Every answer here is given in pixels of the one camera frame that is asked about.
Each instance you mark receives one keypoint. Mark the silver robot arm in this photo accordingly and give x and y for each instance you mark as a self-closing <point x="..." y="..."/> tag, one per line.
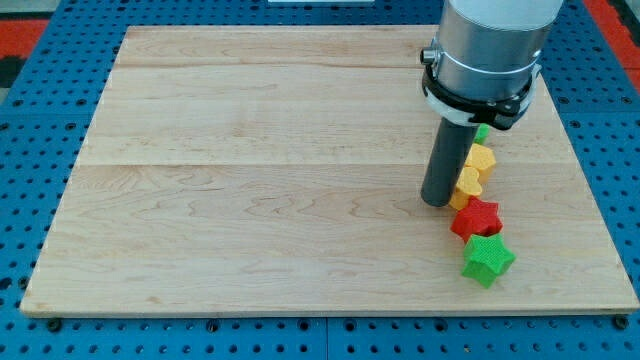
<point x="486" y="49"/>

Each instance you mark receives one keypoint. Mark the wooden board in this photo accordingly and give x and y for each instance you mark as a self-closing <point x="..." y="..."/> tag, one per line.
<point x="249" y="171"/>

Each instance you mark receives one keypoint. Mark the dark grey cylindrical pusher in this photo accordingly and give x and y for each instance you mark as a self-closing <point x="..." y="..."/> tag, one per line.
<point x="450" y="150"/>

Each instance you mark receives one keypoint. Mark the yellow heart block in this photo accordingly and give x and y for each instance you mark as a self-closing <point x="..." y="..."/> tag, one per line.
<point x="467" y="186"/>

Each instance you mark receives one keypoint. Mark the red star block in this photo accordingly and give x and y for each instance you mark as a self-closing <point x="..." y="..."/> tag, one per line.
<point x="478" y="217"/>

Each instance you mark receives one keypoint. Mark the yellow hexagon block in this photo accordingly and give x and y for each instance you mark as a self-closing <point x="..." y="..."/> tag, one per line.
<point x="482" y="159"/>

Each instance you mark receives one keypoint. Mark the small green block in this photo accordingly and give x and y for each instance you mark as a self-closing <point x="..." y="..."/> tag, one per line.
<point x="482" y="134"/>

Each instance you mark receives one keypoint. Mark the green star block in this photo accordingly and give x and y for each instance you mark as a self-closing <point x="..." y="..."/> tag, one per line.
<point x="486" y="258"/>

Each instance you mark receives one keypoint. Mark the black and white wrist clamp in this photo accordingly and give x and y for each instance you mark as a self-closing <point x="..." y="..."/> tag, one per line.
<point x="463" y="111"/>

